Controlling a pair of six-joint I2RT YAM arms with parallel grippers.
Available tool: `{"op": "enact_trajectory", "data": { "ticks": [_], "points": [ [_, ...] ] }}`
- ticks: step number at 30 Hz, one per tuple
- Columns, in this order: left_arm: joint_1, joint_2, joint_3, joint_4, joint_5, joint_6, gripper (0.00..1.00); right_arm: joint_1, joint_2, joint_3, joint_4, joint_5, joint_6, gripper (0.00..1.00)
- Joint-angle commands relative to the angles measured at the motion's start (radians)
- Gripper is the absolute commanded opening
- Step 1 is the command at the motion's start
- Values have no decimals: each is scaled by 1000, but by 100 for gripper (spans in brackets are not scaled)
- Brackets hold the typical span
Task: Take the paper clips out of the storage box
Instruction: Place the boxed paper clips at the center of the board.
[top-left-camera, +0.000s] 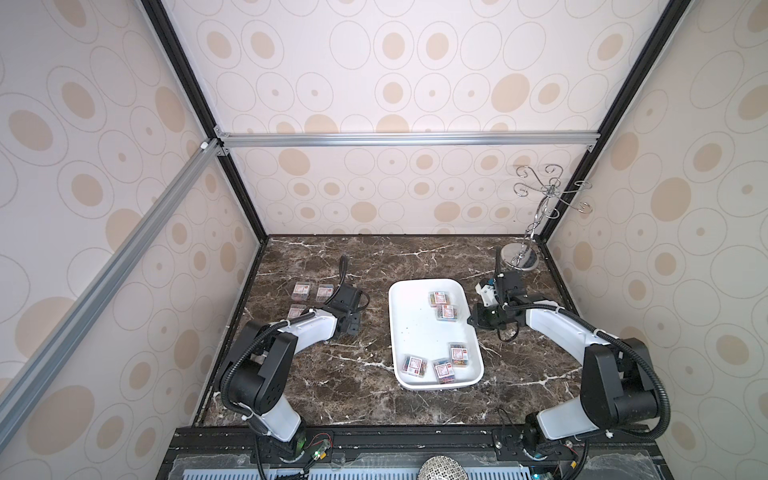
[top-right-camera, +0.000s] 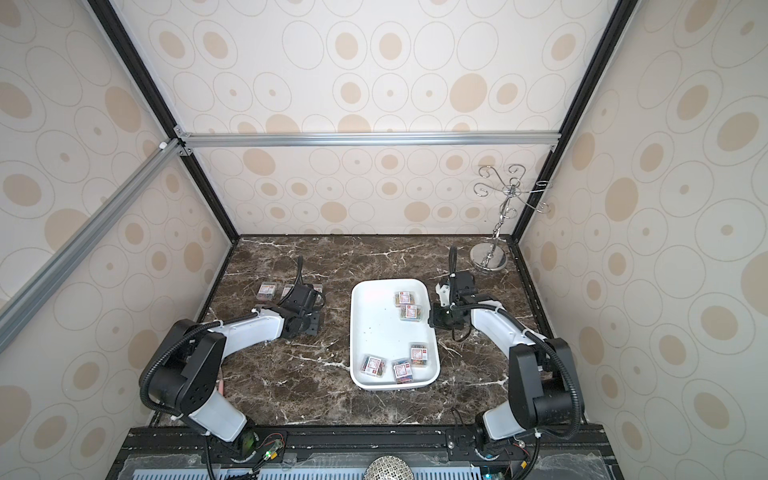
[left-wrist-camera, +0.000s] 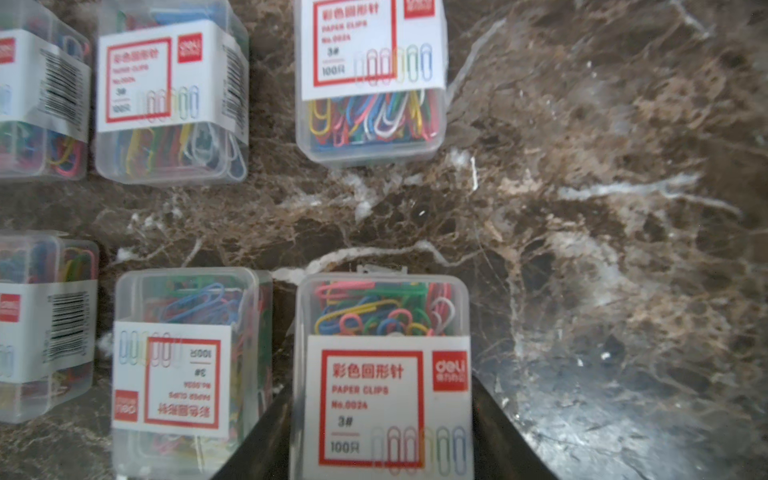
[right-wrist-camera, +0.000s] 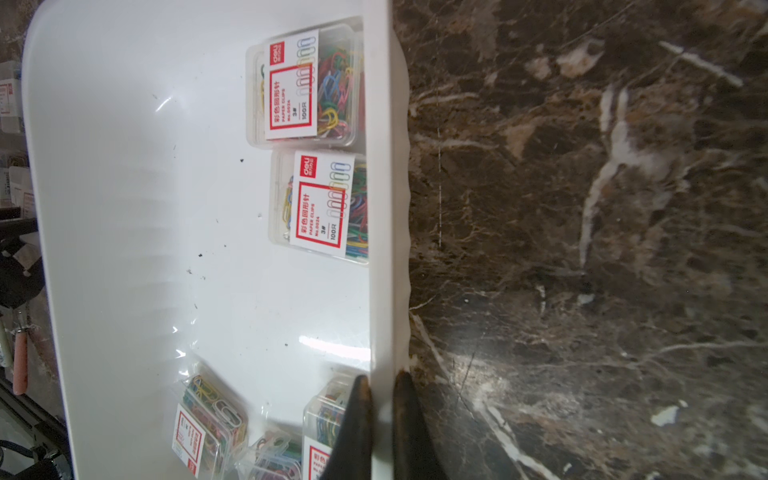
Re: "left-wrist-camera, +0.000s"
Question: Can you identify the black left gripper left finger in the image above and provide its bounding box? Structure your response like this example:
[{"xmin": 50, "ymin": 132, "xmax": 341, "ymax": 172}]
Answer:
[{"xmin": 212, "ymin": 385, "xmax": 293, "ymax": 480}]

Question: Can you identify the paper clip box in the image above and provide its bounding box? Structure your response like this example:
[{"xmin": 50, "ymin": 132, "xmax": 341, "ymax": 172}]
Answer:
[
  {"xmin": 294, "ymin": 0, "xmax": 448, "ymax": 168},
  {"xmin": 1, "ymin": 1, "xmax": 93, "ymax": 181},
  {"xmin": 1, "ymin": 232, "xmax": 99, "ymax": 424},
  {"xmin": 94, "ymin": 1, "xmax": 249, "ymax": 186},
  {"xmin": 111, "ymin": 267, "xmax": 273, "ymax": 479},
  {"xmin": 289, "ymin": 273, "xmax": 474, "ymax": 479}
]

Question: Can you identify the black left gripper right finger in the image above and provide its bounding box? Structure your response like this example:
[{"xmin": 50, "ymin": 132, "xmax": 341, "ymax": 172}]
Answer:
[{"xmin": 472, "ymin": 376, "xmax": 557, "ymax": 480}]

